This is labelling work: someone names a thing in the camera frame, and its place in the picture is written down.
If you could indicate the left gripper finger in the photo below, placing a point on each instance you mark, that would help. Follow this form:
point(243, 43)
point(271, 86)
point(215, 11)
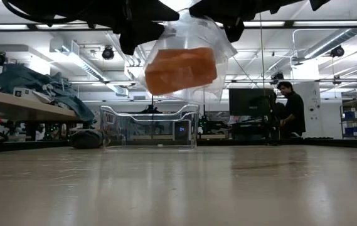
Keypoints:
point(150, 12)
point(134, 34)

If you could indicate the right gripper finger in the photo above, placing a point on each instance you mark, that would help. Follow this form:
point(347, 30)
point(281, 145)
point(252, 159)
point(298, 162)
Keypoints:
point(206, 11)
point(234, 29)

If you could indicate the clear plastic zip bag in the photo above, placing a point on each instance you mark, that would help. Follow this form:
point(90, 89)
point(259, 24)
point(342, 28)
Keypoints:
point(197, 34)

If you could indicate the orange elastic bandage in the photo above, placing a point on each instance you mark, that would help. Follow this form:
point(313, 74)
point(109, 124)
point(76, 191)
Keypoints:
point(181, 70)

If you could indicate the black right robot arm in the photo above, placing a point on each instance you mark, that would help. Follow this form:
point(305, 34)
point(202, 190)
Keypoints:
point(317, 3)

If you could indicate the ceiling light strip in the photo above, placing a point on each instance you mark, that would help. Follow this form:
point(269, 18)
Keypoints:
point(332, 23)
point(264, 24)
point(2, 27)
point(71, 27)

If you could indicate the black ceiling spotlight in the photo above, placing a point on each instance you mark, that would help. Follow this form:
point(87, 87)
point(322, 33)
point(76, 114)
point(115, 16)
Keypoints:
point(108, 53)
point(277, 77)
point(337, 51)
point(0, 59)

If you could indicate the black computer monitor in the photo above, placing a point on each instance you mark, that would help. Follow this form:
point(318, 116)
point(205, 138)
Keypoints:
point(250, 102)

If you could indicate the blue cloth pile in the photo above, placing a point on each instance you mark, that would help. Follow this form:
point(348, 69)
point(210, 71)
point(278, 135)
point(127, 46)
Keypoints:
point(27, 78)

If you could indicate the clear plastic bin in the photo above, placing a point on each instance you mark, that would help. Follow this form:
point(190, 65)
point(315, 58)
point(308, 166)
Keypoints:
point(150, 132)

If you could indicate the white tagged box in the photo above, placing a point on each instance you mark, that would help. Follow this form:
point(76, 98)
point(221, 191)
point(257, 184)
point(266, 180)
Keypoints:
point(27, 93)

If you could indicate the person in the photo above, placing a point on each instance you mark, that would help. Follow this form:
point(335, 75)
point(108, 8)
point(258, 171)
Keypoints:
point(295, 110)

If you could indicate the black device with display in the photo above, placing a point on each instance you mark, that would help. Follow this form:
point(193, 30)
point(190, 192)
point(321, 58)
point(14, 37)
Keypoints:
point(182, 129)

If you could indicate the wooden workbench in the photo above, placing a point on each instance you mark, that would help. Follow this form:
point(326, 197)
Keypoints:
point(24, 110)

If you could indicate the silver ventilation duct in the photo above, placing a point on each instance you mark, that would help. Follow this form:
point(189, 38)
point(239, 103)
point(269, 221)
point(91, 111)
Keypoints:
point(332, 44)

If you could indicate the black aluminium table frame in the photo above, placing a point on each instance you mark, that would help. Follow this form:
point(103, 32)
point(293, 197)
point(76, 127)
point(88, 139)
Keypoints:
point(24, 146)

